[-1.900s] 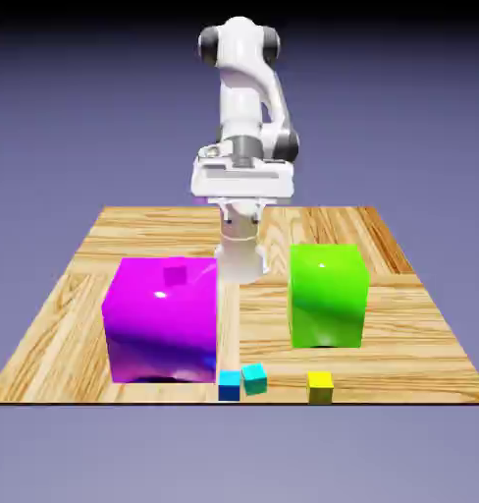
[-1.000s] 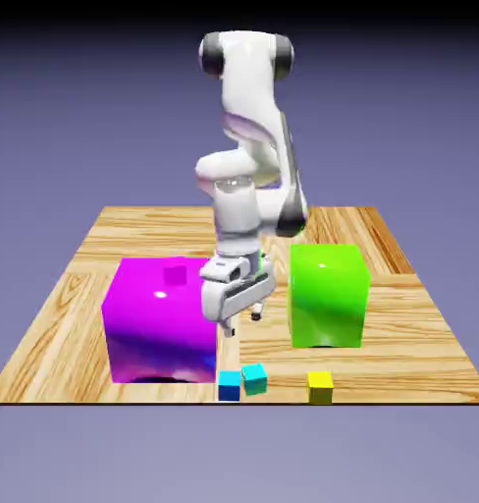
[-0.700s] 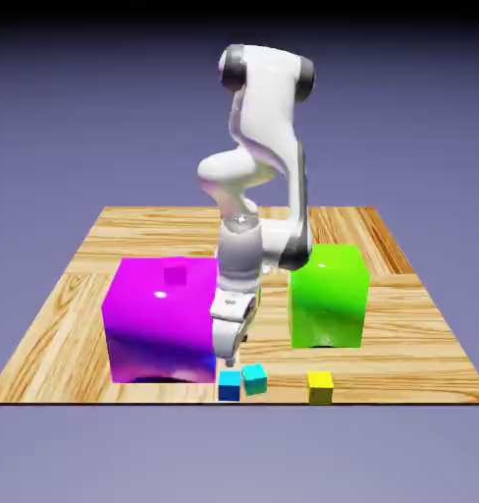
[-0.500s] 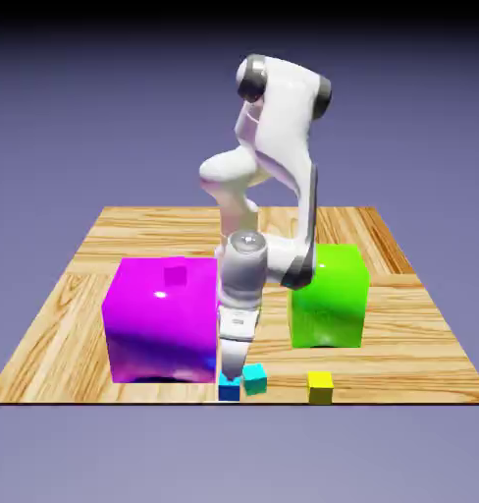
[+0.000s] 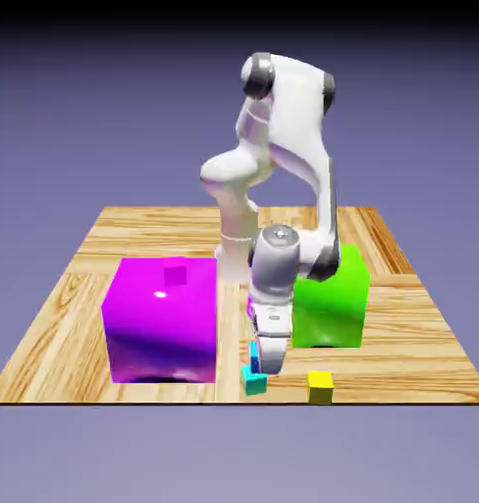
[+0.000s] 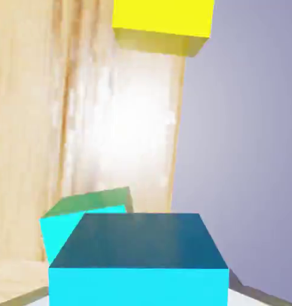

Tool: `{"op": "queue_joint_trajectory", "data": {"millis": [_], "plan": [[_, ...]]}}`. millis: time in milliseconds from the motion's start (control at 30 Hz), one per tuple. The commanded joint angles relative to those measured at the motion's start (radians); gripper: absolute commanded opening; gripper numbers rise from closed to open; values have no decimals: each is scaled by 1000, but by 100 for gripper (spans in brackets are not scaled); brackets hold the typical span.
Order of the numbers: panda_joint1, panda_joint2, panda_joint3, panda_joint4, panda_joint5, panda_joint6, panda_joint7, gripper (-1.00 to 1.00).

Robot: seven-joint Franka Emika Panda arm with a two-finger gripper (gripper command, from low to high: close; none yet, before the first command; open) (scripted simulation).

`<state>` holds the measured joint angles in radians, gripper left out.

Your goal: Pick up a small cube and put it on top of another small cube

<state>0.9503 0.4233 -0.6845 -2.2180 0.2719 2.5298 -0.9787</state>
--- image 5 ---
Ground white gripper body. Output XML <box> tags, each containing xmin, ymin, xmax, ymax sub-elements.
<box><xmin>256</xmin><ymin>334</ymin><xmax>290</xmax><ymax>376</ymax></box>

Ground small cyan cube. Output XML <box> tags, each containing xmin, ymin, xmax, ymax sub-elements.
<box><xmin>239</xmin><ymin>364</ymin><xmax>269</xmax><ymax>397</ymax></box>

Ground small yellow cube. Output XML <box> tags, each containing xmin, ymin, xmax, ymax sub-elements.
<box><xmin>306</xmin><ymin>370</ymin><xmax>336</xmax><ymax>405</ymax></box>

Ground small magenta cube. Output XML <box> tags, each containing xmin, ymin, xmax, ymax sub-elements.
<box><xmin>163</xmin><ymin>265</ymin><xmax>188</xmax><ymax>287</ymax></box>

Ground large green box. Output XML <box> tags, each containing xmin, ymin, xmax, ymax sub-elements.
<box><xmin>291</xmin><ymin>243</ymin><xmax>372</xmax><ymax>350</ymax></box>

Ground large magenta box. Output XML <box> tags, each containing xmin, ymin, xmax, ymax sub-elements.
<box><xmin>101</xmin><ymin>255</ymin><xmax>218</xmax><ymax>385</ymax></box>

